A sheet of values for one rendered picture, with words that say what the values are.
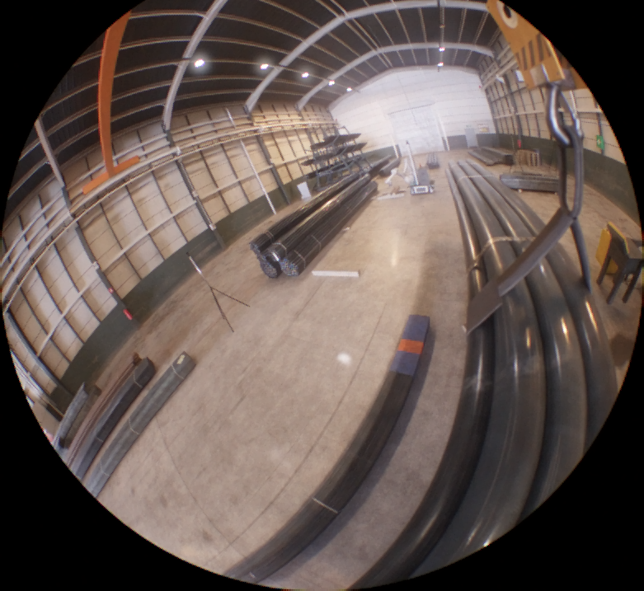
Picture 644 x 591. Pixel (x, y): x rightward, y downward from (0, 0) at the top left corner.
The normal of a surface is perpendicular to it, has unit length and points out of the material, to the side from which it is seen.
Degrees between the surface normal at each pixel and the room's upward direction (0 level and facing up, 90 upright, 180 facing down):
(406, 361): 0
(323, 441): 0
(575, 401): 11
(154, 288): 90
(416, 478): 0
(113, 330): 90
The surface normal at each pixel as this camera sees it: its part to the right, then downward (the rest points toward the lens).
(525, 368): -0.51, -0.78
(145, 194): 0.79, 0.00
